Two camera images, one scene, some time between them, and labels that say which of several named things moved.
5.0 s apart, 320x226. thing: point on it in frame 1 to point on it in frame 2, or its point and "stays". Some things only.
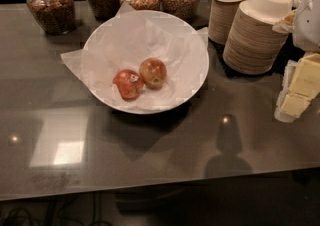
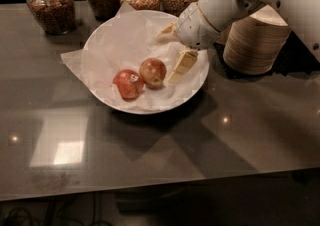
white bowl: [144, 62] stays
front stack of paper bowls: [252, 46] stays
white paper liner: [126, 39] stays
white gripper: [308, 28] to [193, 27]
